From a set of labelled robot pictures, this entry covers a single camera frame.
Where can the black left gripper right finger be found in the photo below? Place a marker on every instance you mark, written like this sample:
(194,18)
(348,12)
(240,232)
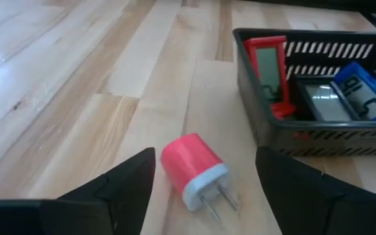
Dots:
(305,202)

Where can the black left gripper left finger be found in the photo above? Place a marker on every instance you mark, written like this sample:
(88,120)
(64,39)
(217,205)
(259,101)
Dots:
(109,209)

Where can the blue digital desk clock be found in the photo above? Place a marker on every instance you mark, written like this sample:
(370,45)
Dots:
(364,94)

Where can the red digital desk clock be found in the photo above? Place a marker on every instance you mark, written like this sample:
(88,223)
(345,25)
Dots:
(268,68)

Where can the black slotted plastic basket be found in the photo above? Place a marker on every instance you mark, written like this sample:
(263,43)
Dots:
(273,134)

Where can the pink white wall charger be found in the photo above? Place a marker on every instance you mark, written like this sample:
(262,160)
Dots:
(188,163)

